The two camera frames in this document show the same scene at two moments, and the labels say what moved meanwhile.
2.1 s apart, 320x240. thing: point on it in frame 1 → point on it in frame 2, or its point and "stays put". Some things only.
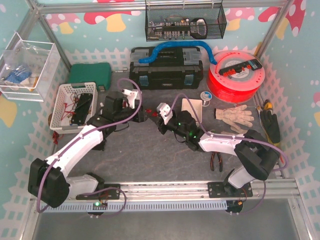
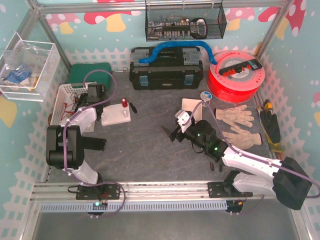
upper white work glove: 236,114 stays put
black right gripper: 161,123 → 178,132
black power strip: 253,64 stays put
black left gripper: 139,114 → 83,100
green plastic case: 100,73 stays put
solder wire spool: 205,96 stays put
